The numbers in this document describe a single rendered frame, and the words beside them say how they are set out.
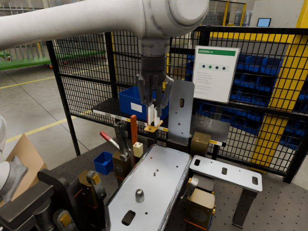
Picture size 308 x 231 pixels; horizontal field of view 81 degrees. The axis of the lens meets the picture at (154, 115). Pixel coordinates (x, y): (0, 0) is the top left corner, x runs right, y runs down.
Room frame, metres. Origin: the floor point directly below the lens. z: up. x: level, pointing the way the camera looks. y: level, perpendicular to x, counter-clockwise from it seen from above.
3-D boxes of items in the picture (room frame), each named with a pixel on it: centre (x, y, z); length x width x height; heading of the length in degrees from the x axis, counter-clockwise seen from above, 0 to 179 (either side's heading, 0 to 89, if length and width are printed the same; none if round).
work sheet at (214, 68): (1.00, -0.33, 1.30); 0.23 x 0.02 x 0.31; 64
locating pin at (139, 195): (0.43, 0.05, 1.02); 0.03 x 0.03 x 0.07
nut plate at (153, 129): (0.54, 0.00, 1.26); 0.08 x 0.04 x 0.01; 154
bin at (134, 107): (1.06, 0.06, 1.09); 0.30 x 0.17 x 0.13; 56
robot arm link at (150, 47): (0.54, 0.00, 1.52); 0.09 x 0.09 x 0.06
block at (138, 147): (0.67, 0.08, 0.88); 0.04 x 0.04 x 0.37; 64
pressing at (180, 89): (0.78, -0.13, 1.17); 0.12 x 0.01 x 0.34; 64
